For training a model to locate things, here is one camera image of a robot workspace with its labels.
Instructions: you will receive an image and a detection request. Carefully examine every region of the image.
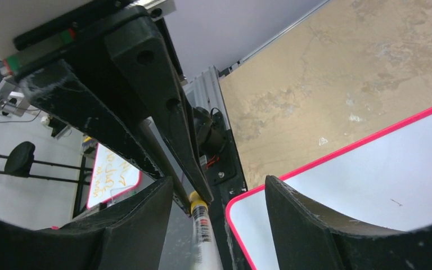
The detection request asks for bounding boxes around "pink framed whiteboard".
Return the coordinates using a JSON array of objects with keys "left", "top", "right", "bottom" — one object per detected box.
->
[{"left": 225, "top": 97, "right": 432, "bottom": 270}]

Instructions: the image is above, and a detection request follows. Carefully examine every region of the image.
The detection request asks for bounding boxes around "black stool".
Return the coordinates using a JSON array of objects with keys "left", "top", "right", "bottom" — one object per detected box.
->
[{"left": 0, "top": 141, "right": 93, "bottom": 185}]

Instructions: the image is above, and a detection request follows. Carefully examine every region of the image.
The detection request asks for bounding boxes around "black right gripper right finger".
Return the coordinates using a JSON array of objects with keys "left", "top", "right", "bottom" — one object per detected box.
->
[{"left": 264, "top": 175, "right": 432, "bottom": 269}]

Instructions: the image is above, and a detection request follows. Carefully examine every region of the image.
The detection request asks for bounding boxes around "yellow marker cap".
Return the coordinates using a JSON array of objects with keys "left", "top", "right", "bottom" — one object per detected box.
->
[{"left": 188, "top": 191, "right": 208, "bottom": 214}]

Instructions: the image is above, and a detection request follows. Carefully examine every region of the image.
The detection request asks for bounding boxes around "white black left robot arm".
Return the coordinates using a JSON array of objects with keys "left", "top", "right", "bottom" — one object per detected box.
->
[{"left": 5, "top": 1, "right": 226, "bottom": 203}]

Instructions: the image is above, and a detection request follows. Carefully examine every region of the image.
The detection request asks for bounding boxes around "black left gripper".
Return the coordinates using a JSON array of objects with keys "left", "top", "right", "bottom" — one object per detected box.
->
[{"left": 11, "top": 1, "right": 214, "bottom": 204}]

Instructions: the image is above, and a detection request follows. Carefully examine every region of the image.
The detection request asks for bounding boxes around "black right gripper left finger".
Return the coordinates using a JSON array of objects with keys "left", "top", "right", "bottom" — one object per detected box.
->
[{"left": 0, "top": 178, "right": 173, "bottom": 269}]

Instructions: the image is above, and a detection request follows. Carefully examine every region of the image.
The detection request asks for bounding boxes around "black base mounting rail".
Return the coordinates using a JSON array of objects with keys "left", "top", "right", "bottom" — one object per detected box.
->
[{"left": 193, "top": 107, "right": 250, "bottom": 269}]

